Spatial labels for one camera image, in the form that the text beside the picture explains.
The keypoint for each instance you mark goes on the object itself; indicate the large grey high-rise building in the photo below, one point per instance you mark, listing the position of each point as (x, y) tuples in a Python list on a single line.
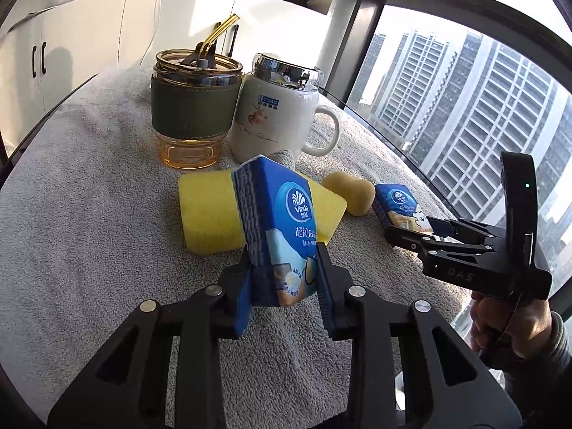
[(558, 196)]

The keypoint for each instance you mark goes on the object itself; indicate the small grey knitted band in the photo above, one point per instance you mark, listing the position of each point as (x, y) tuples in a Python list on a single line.
[(283, 158)]

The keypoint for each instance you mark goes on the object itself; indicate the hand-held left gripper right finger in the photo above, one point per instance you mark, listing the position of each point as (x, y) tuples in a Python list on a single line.
[(324, 295)]

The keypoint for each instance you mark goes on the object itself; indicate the blue tissue pack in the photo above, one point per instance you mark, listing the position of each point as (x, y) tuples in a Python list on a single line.
[(397, 201), (286, 214)]

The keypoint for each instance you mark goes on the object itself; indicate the white floor cabinet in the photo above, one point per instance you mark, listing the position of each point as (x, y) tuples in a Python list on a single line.
[(111, 31)]

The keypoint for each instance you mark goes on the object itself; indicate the newspaper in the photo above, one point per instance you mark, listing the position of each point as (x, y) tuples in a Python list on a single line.
[(35, 18)]

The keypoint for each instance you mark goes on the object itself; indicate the narrow grey high-rise building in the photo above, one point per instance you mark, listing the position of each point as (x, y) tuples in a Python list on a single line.
[(415, 80)]

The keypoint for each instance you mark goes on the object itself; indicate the yellow rectangular sponge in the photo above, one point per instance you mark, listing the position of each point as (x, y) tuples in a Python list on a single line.
[(205, 210)]

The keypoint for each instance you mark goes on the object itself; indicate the person's right hand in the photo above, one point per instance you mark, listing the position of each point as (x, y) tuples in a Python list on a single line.
[(527, 326)]

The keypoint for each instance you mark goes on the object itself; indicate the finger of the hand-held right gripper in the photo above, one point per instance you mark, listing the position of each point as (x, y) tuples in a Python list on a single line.
[(473, 232), (442, 248)]

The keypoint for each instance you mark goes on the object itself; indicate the black window frame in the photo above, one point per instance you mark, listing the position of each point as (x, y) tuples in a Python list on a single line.
[(357, 31)]

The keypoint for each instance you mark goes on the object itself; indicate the amber glass tumbler green sleeve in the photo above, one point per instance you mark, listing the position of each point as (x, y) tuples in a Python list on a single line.
[(192, 107)]

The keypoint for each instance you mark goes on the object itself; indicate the person's right forearm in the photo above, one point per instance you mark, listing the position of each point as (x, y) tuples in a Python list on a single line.
[(556, 362)]

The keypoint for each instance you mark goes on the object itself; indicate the grey towel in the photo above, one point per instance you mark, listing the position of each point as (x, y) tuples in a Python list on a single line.
[(89, 232)]

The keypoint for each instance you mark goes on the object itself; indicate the yellow heart-shaped sponge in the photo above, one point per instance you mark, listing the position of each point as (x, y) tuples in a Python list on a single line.
[(348, 192)]

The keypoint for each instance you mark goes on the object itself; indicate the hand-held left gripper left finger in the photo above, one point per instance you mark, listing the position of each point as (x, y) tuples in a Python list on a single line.
[(243, 304)]

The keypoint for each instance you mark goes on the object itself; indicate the white mug with chrome lid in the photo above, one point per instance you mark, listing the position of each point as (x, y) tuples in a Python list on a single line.
[(268, 111)]

